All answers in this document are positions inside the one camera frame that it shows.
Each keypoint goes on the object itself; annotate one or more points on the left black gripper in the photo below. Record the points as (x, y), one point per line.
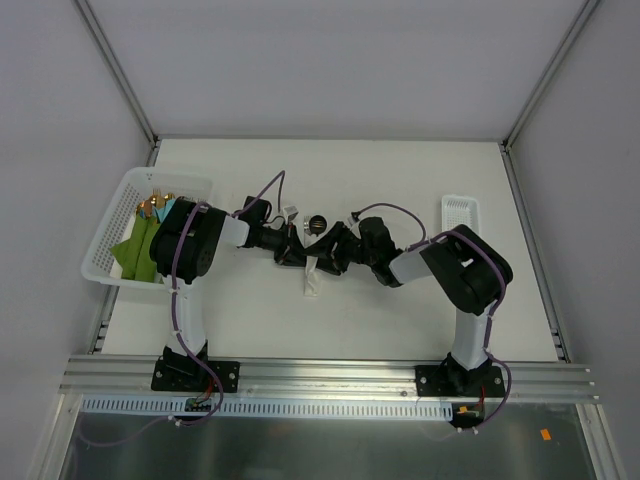
(291, 246)

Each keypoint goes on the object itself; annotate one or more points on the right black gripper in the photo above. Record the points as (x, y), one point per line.
(347, 247)

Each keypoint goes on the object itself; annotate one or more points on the white paper napkin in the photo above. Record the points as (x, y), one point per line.
(312, 281)

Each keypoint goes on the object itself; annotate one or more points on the black slotted spoon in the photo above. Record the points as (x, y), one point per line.
(318, 225)

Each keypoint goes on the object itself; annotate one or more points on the silver fork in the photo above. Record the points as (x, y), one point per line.
(306, 224)

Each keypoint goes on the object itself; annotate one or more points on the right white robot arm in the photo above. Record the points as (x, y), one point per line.
(472, 275)

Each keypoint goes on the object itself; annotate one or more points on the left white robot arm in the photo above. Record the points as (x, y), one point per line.
(183, 249)

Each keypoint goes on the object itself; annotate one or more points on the light blue rolled napkin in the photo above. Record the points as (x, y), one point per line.
(161, 212)

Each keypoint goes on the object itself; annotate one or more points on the green rolled napkin bundle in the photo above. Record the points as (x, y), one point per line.
(133, 254)

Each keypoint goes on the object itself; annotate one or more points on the white narrow utensil tray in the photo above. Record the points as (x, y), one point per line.
(460, 210)

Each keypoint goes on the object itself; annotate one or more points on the gold cutlery in basket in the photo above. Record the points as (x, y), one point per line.
(157, 200)

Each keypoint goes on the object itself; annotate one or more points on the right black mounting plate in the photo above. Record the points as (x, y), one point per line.
(440, 381)

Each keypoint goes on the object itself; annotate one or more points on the black mounting plate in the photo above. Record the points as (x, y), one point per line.
(189, 377)
(440, 381)

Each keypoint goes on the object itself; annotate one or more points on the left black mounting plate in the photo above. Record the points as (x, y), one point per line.
(189, 377)

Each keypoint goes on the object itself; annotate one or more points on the white perforated basket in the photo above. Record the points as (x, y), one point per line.
(99, 265)

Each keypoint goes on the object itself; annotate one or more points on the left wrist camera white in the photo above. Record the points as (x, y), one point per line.
(289, 211)

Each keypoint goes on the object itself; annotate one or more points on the white slotted cable duct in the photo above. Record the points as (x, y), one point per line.
(270, 408)

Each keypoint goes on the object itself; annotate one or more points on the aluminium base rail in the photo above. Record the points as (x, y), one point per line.
(532, 382)

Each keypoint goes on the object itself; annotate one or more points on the left aluminium frame post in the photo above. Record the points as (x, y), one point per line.
(107, 53)

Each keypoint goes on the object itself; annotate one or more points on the aluminium frame post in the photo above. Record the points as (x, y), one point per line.
(577, 26)
(107, 53)

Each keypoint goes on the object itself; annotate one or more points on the right aluminium frame post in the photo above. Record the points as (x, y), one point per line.
(577, 26)

